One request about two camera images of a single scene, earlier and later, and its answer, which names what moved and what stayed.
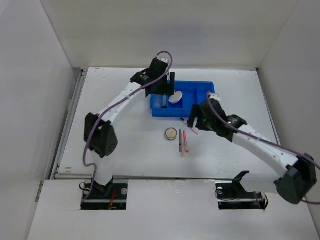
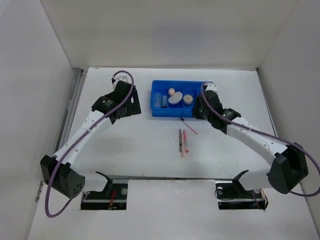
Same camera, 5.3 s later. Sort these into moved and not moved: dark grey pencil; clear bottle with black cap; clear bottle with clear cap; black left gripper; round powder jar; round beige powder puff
Moved: round powder jar; black left gripper
Not moved: dark grey pencil; clear bottle with clear cap; round beige powder puff; clear bottle with black cap
